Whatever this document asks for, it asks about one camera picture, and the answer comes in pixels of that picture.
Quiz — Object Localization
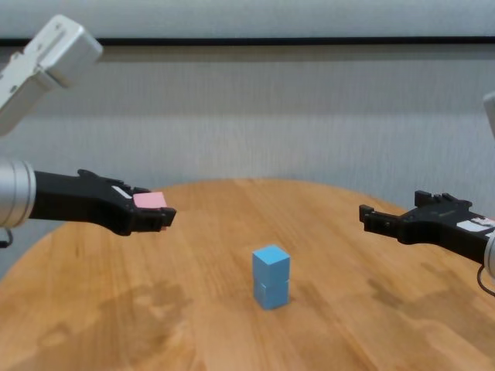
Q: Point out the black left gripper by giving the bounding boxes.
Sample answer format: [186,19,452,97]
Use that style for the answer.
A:
[32,168,178,236]

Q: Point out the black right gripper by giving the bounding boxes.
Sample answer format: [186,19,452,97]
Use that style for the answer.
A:
[358,190,495,267]

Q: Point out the pink wooden cube block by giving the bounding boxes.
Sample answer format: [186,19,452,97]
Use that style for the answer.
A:
[132,192,169,233]

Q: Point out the blue wooden cube block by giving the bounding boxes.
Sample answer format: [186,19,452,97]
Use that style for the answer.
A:
[253,278,291,311]
[251,243,291,286]

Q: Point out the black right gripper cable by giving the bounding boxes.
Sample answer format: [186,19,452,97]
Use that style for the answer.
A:
[476,264,495,298]

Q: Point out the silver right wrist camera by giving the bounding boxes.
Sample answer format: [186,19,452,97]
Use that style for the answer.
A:
[483,90,495,140]

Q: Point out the black wall rail strip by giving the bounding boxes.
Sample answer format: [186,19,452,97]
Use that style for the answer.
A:
[0,36,495,49]

